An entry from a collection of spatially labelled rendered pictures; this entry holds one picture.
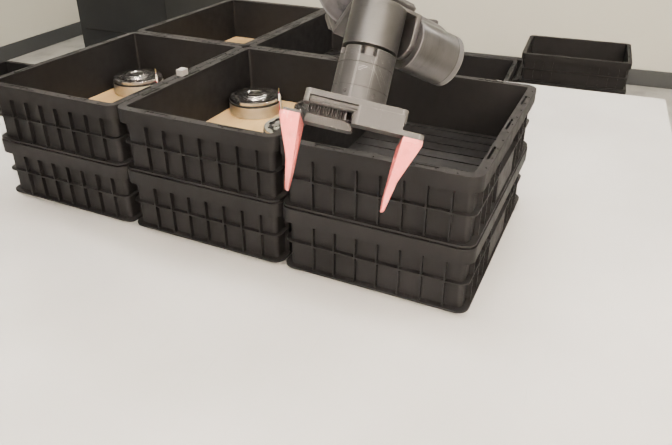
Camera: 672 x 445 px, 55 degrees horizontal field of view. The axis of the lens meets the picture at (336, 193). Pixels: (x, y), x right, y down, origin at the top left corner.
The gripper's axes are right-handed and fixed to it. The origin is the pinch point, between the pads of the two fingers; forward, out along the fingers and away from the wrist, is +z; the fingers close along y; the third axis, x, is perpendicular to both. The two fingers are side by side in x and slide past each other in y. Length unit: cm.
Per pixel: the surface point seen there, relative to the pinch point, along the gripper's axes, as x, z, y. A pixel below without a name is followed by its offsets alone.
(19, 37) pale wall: -380, -81, 249
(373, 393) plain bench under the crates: -17.0, 22.0, -9.9
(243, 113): -59, -15, 22
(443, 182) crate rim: -18.6, -5.7, -12.9
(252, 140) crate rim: -28.6, -6.6, 14.1
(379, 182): -23.5, -4.3, -5.1
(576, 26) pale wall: -325, -156, -116
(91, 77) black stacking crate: -69, -17, 57
